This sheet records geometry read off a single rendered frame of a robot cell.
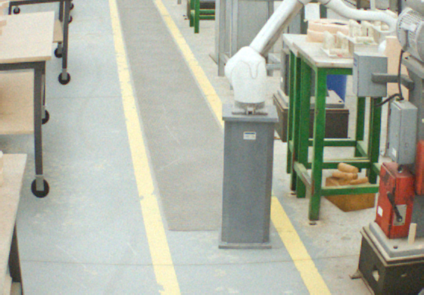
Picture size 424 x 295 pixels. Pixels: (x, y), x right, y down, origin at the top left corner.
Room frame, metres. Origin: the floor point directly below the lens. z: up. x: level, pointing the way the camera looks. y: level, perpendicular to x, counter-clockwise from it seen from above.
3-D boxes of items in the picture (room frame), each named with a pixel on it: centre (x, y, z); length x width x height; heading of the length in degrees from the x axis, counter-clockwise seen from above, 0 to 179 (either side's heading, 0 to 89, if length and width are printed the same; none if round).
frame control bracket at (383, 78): (4.38, -0.83, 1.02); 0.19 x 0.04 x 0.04; 97
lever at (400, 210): (4.09, -0.85, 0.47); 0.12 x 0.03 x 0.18; 97
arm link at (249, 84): (4.96, -0.18, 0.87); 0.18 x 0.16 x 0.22; 12
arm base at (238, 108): (4.93, -0.18, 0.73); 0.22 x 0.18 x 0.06; 0
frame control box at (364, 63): (4.37, -0.77, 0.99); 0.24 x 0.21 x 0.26; 7
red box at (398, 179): (4.23, -0.87, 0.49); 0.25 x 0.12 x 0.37; 7
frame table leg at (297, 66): (5.74, -0.50, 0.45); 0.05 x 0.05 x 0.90; 7
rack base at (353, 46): (5.45, -0.84, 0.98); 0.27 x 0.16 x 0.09; 7
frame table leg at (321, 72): (5.20, -0.57, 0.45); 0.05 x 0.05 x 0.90; 7
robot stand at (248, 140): (4.95, -0.18, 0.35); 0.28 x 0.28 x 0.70; 0
